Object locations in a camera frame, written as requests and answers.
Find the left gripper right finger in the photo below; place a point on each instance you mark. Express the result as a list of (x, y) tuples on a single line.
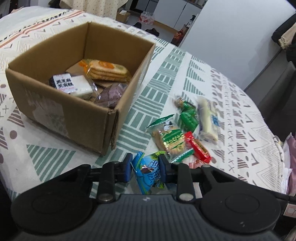
[(168, 171)]

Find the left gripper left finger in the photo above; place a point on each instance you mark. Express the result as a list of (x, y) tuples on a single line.
[(123, 170)]

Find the blue plum candy packet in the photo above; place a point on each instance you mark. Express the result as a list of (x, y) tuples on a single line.
[(147, 173)]

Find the orange red snack packet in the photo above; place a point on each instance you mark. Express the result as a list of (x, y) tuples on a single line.
[(195, 163)]

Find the red sesame candy packet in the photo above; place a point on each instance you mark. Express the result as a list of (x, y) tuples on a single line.
[(200, 152)]

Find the orange biscuit packet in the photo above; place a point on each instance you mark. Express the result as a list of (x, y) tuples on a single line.
[(102, 70)]

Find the green white cookie packet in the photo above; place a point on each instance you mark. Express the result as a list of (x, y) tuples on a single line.
[(169, 138)]

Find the dark green candy packet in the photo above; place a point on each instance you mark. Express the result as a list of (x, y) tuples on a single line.
[(189, 116)]

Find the white blue cake bar packet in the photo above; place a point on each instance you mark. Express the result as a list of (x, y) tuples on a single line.
[(209, 127)]

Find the brown nut candy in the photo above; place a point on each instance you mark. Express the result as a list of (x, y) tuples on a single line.
[(179, 103)]

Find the brown purple snack packet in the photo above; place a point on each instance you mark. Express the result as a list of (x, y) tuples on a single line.
[(111, 95)]

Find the patterned bed sheet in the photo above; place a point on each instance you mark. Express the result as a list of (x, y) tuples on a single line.
[(233, 129)]

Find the black sesame cake packet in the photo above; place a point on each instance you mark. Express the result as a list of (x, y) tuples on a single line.
[(74, 85)]

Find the pink cloth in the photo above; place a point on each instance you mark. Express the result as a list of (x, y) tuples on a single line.
[(289, 162)]

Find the dark chair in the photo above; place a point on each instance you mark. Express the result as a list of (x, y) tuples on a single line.
[(273, 90)]

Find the red fire extinguisher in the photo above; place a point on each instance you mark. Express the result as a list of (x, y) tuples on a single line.
[(179, 36)]

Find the black shoe right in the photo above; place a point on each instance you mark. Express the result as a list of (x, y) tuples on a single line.
[(153, 31)]

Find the black shoe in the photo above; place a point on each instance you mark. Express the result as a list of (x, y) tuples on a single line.
[(153, 31), (138, 25)]

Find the black shoe left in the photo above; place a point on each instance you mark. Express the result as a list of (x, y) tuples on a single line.
[(138, 25)]

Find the small cardboard box on floor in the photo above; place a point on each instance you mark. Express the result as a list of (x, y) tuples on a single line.
[(122, 16)]

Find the pack of water bottles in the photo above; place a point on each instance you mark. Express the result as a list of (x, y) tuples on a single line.
[(146, 18)]

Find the white cabinet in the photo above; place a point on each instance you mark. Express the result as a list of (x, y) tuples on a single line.
[(175, 14)]

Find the dotted tablecloth round table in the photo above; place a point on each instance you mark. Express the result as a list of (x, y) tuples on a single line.
[(102, 8)]

